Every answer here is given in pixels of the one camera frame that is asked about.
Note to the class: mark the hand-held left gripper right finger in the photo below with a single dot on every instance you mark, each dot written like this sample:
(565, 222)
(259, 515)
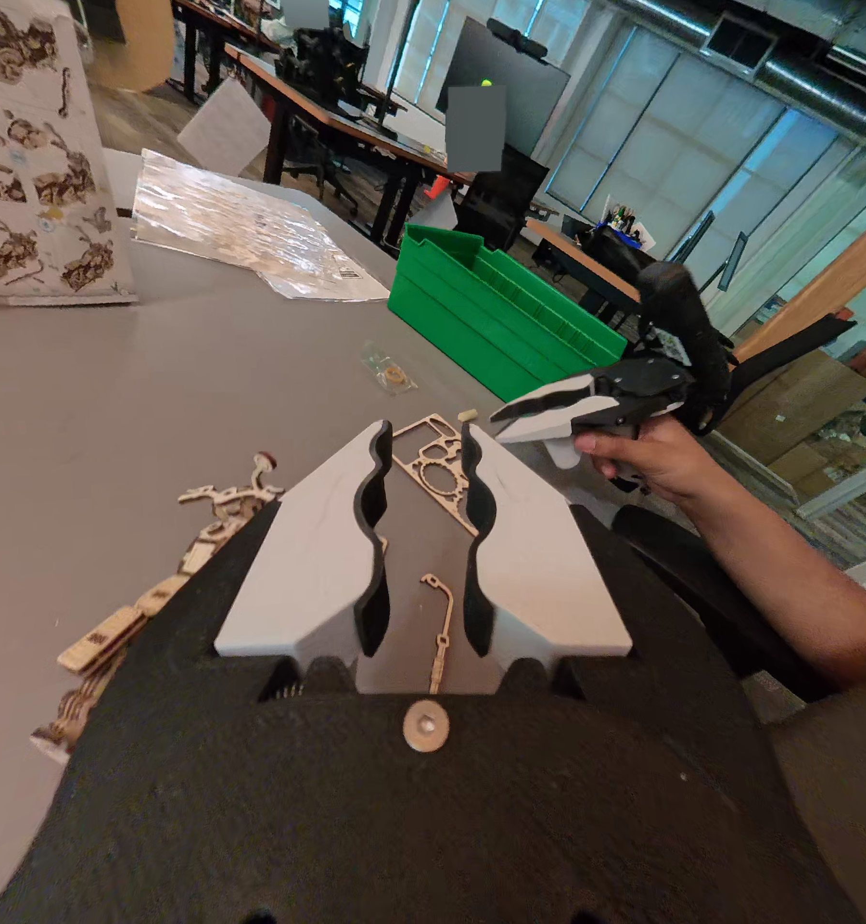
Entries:
(548, 577)

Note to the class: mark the grey desk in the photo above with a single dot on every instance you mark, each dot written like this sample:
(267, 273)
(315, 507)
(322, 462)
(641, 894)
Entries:
(151, 390)

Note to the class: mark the clear plastic wrapper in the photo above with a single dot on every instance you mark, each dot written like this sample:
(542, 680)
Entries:
(245, 224)

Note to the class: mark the wooden beam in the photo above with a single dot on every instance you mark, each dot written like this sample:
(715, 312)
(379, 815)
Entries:
(837, 281)

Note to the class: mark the white square panel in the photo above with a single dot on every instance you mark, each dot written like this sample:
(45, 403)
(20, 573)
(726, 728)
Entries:
(224, 126)

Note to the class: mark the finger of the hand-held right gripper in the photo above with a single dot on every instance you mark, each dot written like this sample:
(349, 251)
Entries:
(541, 401)
(534, 431)

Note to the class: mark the silver ventilation ducts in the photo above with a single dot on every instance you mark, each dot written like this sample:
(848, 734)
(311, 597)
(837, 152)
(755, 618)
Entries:
(823, 94)

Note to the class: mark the green plastic bin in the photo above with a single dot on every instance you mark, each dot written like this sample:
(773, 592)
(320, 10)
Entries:
(476, 325)

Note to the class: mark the person's dark clothing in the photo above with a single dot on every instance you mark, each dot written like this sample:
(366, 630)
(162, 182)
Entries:
(851, 794)

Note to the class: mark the printed instruction booklet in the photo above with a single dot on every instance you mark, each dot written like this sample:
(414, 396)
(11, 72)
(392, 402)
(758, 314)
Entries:
(36, 180)

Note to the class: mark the person's right forearm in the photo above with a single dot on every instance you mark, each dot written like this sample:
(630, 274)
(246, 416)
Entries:
(801, 599)

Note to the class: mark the stack of cardboard boxes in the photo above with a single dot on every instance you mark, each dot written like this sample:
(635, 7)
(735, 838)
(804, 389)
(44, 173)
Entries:
(801, 419)

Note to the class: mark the small bag with rubber bands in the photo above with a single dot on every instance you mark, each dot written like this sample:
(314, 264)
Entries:
(393, 375)

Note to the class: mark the black desk equipment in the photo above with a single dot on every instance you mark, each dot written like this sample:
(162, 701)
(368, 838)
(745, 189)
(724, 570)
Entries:
(325, 68)

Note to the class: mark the black organizer with pens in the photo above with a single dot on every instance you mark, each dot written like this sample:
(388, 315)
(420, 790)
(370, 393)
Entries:
(620, 249)

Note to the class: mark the background wooden desk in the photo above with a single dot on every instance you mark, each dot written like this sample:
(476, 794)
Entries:
(310, 101)

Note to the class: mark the thin wooden rod part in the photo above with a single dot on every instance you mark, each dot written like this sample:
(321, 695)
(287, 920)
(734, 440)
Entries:
(442, 642)

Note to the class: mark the wooden sheet with gear holes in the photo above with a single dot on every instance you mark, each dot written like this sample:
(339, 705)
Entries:
(433, 451)

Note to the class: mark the large black monitor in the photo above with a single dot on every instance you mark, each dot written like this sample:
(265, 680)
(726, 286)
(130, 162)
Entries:
(541, 94)

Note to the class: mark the black chair armrest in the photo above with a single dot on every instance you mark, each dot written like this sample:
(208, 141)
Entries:
(693, 577)

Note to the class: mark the person's right hand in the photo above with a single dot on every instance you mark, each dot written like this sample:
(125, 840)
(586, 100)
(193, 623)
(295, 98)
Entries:
(657, 462)

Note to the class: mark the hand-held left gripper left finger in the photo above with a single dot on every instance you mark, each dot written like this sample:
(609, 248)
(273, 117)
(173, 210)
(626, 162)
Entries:
(296, 577)

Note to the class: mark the wooden motorcycle model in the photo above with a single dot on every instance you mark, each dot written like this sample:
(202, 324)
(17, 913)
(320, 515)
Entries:
(216, 498)

